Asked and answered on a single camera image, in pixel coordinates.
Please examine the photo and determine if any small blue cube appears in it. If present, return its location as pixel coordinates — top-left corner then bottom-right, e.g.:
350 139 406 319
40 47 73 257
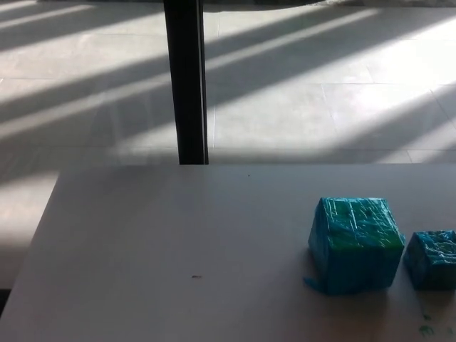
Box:
403 229 456 291

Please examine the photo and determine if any large blue wrapped cube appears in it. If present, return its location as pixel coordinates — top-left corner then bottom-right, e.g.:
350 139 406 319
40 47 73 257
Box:
302 197 407 296

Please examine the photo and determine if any black vertical post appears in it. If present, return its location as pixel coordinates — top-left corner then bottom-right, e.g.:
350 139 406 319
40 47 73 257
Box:
162 0 209 165

